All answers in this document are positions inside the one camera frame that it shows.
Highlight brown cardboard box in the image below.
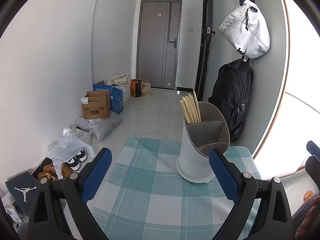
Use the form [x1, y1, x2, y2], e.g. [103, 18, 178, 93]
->
[80, 90, 111, 119]

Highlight black metal frame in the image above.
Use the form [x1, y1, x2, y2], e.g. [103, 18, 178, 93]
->
[195, 0, 215, 100]

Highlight grey entrance door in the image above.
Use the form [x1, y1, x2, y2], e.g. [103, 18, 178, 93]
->
[136, 0, 182, 90]

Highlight right hand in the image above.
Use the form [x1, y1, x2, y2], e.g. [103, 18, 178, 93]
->
[294, 196, 319, 239]

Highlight clear plastic bag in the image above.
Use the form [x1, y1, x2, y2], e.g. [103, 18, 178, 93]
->
[141, 81, 153, 96]

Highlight beige cloth pile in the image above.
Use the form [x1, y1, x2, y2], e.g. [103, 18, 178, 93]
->
[106, 73, 129, 86]

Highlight black backpack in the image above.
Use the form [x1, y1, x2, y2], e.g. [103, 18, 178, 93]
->
[208, 58, 253, 142]

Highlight teal checked tablecloth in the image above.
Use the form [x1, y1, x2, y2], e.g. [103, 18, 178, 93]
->
[91, 135, 263, 240]

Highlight blue cardboard box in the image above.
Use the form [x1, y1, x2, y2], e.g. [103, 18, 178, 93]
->
[93, 81, 123, 114]

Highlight white plastic bag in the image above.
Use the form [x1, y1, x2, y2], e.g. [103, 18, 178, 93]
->
[46, 127, 96, 179]

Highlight navy jordan shoe box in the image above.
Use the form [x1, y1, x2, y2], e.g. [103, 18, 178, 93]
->
[5, 172, 39, 217]

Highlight red yellow paper bag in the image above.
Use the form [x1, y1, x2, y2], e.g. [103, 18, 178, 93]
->
[130, 79, 143, 98]

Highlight brown shoes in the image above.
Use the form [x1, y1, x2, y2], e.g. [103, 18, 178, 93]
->
[37, 163, 72, 181]

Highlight black white sneakers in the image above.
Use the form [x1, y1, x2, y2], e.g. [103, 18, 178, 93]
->
[67, 149, 87, 171]

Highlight chopstick bundle in holder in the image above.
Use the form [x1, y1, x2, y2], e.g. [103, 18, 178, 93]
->
[180, 91, 202, 124]

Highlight grey white utensil holder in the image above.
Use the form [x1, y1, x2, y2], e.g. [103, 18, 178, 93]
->
[176, 101, 230, 184]

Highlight grey plastic parcel bag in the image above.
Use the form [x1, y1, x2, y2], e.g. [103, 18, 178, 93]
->
[74, 111, 121, 141]

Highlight white sling bag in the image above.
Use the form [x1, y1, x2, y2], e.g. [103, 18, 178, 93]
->
[218, 0, 270, 59]

